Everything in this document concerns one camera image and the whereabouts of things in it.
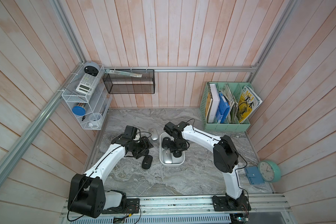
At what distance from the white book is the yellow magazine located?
191 millimetres

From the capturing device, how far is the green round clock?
29.9 inches

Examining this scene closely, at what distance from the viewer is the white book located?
920 millimetres

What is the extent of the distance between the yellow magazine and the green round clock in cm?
34
